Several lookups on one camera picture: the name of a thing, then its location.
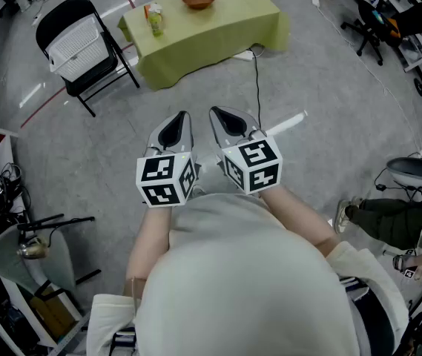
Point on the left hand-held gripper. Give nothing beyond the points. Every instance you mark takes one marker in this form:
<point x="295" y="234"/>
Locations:
<point x="166" y="176"/>

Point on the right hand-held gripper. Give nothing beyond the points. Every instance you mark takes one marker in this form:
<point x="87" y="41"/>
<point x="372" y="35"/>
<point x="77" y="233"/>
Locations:
<point x="255" y="165"/>

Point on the person's right forearm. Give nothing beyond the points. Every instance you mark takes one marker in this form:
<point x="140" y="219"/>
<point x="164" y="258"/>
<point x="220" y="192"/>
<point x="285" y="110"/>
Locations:
<point x="299" y="217"/>

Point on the grey moulded chair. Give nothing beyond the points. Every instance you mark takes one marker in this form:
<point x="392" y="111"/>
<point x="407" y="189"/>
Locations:
<point x="414" y="169"/>

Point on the pale green chair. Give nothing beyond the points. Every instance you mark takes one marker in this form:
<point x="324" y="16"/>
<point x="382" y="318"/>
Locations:
<point x="10" y="258"/>

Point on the green drink bottle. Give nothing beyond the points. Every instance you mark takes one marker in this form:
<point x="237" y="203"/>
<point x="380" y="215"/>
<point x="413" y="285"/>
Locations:
<point x="156" y="23"/>

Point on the yellow box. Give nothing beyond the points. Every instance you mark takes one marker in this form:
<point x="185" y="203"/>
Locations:
<point x="53" y="313"/>

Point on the white perforated plastic basket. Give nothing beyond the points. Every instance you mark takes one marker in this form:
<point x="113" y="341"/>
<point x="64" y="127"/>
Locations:
<point x="77" y="50"/>

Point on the table with yellow-green cloth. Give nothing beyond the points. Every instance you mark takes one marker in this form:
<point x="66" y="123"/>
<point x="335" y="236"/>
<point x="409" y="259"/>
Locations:
<point x="225" y="24"/>

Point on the person's white shirt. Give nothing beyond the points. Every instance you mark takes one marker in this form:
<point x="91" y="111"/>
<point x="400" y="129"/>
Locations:
<point x="233" y="273"/>

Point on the black folding chair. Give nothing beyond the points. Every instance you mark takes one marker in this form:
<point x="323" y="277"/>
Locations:
<point x="66" y="13"/>

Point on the person's left forearm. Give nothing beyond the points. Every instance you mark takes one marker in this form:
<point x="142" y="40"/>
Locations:
<point x="147" y="243"/>

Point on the black office chair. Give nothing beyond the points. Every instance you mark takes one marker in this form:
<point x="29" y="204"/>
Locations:
<point x="370" y="17"/>

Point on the orange tissue box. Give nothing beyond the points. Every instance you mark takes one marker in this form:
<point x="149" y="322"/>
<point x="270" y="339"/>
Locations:
<point x="146" y="11"/>

